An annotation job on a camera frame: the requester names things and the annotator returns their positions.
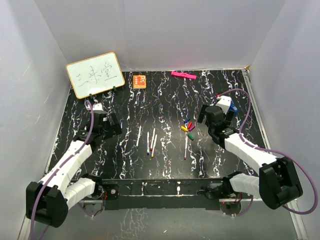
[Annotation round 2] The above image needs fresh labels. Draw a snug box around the blue black stapler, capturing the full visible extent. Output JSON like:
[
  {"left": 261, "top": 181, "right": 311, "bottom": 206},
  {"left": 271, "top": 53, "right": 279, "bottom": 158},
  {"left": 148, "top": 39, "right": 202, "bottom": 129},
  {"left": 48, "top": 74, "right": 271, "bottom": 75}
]
[{"left": 228, "top": 101, "right": 238, "bottom": 116}]

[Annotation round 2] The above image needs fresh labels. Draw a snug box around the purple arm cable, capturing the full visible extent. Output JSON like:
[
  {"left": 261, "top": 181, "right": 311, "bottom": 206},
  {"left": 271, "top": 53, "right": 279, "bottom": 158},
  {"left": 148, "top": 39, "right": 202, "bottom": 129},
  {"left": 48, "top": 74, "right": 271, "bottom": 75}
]
[
  {"left": 29, "top": 99, "right": 97, "bottom": 240},
  {"left": 216, "top": 88, "right": 316, "bottom": 215}
]

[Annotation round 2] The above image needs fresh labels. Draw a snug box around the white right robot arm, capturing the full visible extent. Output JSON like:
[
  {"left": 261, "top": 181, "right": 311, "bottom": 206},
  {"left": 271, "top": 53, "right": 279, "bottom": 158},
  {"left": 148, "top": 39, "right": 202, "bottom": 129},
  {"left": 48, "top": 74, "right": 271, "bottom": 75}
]
[{"left": 197, "top": 104, "right": 303, "bottom": 210}]

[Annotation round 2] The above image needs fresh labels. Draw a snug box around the green pen cap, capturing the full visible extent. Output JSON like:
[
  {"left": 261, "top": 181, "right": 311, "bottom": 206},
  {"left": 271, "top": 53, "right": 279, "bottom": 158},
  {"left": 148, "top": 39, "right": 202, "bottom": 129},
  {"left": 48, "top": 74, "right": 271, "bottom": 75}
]
[{"left": 187, "top": 133, "right": 194, "bottom": 141}]

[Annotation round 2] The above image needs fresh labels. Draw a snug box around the white pen red end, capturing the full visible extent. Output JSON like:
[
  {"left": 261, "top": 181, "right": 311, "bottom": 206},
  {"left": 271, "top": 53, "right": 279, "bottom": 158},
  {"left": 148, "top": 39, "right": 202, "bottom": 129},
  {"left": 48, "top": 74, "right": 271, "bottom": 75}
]
[{"left": 150, "top": 128, "right": 156, "bottom": 151}]

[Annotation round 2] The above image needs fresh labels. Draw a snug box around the white pen yellow end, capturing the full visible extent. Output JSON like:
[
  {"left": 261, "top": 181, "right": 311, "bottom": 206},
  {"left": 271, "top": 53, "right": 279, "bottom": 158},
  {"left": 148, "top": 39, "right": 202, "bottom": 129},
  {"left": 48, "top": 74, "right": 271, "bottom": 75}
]
[{"left": 151, "top": 134, "right": 158, "bottom": 158}]

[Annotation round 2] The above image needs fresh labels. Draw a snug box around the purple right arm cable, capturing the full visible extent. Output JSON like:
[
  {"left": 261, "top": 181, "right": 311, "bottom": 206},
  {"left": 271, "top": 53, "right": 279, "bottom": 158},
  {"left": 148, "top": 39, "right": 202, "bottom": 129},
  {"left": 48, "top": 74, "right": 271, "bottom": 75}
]
[{"left": 216, "top": 88, "right": 316, "bottom": 215}]

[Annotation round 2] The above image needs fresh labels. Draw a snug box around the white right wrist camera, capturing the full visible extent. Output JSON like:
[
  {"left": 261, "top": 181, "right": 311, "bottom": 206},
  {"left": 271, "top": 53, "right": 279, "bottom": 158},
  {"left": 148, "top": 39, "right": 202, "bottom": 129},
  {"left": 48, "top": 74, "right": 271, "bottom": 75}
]
[{"left": 216, "top": 95, "right": 232, "bottom": 114}]

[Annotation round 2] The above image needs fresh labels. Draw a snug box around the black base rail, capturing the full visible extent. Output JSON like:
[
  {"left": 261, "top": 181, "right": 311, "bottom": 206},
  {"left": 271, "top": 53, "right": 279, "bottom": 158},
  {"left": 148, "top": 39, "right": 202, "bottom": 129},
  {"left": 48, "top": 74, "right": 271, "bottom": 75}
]
[{"left": 101, "top": 178, "right": 225, "bottom": 210}]

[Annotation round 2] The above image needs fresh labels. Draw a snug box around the yellow pen cap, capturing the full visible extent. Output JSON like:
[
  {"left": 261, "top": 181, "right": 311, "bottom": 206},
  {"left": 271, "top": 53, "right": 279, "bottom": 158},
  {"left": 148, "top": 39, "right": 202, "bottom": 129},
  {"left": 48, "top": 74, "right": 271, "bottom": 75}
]
[{"left": 180, "top": 126, "right": 189, "bottom": 132}]

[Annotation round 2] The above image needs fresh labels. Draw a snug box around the aluminium frame rail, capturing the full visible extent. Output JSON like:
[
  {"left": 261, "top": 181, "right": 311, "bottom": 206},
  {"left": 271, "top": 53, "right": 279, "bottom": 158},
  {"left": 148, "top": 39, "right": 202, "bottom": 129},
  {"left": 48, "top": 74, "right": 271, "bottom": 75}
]
[{"left": 241, "top": 69, "right": 309, "bottom": 240}]

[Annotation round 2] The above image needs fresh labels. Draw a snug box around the small whiteboard with yellow frame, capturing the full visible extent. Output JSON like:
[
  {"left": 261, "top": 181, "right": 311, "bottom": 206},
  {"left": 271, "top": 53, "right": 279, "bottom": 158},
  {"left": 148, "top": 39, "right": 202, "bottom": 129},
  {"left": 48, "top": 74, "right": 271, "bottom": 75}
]
[{"left": 66, "top": 52, "right": 125, "bottom": 100}]

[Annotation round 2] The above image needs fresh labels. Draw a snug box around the white pen purple end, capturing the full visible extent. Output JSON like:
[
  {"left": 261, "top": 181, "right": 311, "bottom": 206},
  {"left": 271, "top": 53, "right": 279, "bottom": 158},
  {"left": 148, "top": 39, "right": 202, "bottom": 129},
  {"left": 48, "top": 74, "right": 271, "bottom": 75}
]
[{"left": 184, "top": 134, "right": 189, "bottom": 160}]

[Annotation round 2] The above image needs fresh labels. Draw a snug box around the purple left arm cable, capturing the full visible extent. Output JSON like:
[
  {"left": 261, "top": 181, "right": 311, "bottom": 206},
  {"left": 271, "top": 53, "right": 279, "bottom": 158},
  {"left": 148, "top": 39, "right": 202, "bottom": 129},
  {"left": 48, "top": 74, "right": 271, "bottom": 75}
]
[{"left": 29, "top": 99, "right": 97, "bottom": 240}]

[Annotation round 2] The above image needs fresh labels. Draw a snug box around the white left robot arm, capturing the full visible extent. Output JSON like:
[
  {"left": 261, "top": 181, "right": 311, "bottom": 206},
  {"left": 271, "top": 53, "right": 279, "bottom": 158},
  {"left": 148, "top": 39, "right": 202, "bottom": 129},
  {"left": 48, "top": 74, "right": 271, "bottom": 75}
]
[{"left": 26, "top": 110, "right": 122, "bottom": 228}]

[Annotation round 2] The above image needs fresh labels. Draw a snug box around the white pen green end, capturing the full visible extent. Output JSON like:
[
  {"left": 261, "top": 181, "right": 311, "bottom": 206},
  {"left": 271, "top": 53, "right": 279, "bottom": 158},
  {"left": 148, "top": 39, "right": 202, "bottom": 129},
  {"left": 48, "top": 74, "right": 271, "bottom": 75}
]
[{"left": 136, "top": 125, "right": 142, "bottom": 148}]

